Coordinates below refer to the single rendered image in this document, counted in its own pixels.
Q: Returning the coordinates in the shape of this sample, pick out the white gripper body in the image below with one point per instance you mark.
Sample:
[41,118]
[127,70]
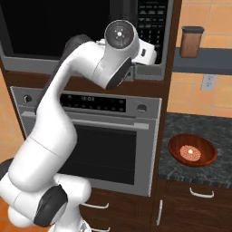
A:
[152,56]

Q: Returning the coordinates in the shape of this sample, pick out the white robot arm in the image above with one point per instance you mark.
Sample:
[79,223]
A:
[54,145]

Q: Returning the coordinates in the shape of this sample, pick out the black and grey microwave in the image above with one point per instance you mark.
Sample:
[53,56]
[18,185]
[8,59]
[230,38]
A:
[151,18]

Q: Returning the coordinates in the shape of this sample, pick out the round waffle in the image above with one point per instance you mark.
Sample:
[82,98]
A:
[190,153]

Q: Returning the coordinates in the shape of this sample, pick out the oven door with dark window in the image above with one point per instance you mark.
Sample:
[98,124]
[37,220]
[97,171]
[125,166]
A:
[105,151]

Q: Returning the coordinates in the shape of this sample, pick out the brown wooden bowl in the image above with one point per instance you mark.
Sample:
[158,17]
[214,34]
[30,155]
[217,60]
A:
[205,148]

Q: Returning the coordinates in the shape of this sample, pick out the microwave door with dark window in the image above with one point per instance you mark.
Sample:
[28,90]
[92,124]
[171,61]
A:
[45,27]

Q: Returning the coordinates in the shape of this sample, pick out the dark brown cupboard door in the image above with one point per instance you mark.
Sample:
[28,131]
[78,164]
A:
[193,220]

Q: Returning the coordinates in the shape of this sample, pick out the brown jar with black lid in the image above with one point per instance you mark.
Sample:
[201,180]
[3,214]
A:
[191,42]

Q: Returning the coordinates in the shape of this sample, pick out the dark brown tall cabinet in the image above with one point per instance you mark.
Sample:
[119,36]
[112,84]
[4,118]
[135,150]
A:
[168,99]

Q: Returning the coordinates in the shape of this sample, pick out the round oven knob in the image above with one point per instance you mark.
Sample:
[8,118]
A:
[142,107]
[27,98]

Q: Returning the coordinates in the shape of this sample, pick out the stainless steel oven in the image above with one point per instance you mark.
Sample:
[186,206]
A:
[150,151]

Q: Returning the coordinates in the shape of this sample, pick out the dark brown drawer front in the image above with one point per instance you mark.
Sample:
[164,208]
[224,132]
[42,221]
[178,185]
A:
[178,190]
[130,208]

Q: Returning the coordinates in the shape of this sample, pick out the grey wall shelf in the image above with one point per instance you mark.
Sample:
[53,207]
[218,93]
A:
[211,62]

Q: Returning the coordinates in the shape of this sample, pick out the white wall outlet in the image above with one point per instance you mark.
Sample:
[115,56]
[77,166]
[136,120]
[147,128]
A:
[208,82]

